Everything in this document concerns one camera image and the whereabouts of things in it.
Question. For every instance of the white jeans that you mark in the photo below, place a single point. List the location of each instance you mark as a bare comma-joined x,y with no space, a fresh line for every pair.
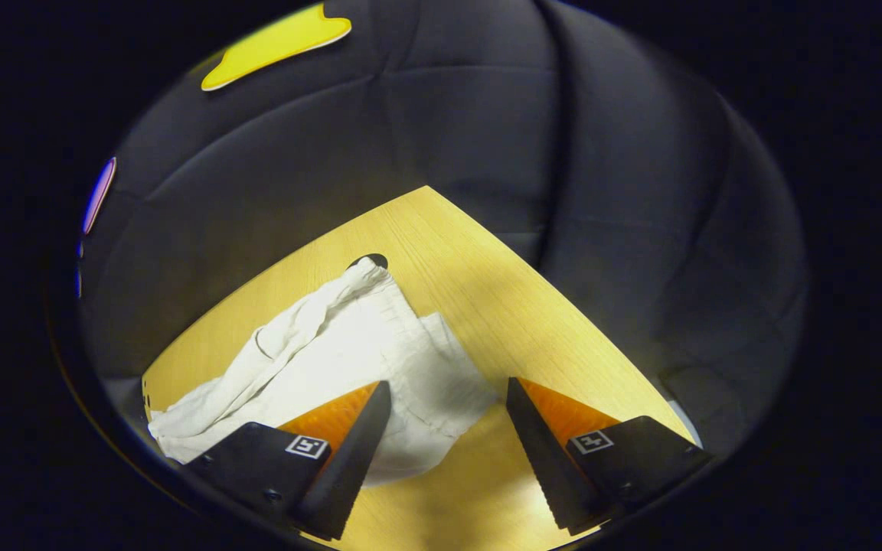
349,344

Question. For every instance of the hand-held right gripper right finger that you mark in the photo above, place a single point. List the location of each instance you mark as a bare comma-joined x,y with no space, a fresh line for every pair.
540,459

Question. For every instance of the black backdrop cloth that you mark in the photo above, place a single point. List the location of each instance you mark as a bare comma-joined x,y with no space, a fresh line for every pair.
563,153

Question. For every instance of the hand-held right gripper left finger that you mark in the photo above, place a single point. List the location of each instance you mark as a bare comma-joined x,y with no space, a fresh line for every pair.
353,459

